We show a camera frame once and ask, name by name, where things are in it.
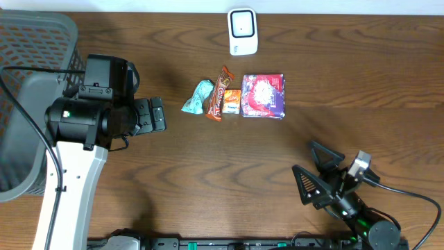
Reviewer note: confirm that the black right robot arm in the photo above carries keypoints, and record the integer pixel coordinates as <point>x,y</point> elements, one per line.
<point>370,225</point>

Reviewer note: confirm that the white barcode scanner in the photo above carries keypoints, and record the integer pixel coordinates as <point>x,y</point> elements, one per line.
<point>242,31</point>

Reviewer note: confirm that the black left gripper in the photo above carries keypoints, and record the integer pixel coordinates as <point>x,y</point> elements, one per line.
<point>151,114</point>

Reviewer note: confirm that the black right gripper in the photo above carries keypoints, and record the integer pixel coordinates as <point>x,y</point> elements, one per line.
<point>328,188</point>

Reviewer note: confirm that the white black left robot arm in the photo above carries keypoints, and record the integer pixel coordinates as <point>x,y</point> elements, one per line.
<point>82,131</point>

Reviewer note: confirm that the purple pantyliner pack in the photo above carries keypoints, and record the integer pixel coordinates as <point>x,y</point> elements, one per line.
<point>262,95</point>

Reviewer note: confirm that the small orange snack pack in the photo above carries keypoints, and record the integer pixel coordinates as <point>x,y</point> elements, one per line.
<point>231,102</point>

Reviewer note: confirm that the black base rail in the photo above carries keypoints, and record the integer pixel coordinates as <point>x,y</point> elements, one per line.
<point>176,244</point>

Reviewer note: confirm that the brown orange chocolate bar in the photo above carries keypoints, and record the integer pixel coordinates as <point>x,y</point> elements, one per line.
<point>214,106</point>

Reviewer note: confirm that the grey plastic basket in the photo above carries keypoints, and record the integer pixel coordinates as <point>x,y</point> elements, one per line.
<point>40,63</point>

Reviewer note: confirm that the mint green wipes pack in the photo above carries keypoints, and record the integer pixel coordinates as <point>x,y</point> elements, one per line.
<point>194,105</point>

